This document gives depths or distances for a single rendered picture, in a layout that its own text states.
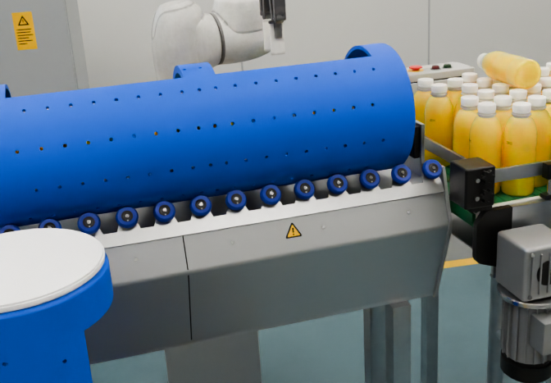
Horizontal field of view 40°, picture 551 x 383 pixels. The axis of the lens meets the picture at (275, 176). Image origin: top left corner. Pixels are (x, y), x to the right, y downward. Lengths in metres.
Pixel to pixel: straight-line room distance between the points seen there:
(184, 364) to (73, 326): 1.31
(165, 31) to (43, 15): 1.05
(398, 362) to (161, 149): 0.81
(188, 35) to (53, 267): 1.10
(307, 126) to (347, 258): 0.33
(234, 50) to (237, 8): 0.12
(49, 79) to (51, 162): 1.72
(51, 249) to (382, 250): 0.76
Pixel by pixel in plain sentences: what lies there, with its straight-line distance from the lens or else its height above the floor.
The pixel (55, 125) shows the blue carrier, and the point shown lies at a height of 1.17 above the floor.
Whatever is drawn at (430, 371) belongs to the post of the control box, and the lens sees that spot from 2.44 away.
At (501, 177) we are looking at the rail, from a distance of 1.67.
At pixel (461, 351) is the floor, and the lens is 2.84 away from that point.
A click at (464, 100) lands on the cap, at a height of 1.10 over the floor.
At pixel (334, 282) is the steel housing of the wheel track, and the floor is 0.73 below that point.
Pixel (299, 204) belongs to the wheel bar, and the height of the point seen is 0.93.
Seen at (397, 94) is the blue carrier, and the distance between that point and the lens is 1.58.
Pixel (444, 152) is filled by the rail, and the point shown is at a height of 0.97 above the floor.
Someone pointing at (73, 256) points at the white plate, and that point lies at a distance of 1.20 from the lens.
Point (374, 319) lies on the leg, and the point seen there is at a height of 0.52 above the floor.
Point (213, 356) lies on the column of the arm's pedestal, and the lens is 2.42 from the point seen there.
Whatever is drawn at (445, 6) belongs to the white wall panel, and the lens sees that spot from 4.72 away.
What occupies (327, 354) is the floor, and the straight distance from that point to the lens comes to 2.80.
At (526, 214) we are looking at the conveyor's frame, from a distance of 1.71.
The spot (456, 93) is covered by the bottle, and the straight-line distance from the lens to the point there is 1.93.
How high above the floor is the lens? 1.52
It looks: 19 degrees down
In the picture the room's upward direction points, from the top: 4 degrees counter-clockwise
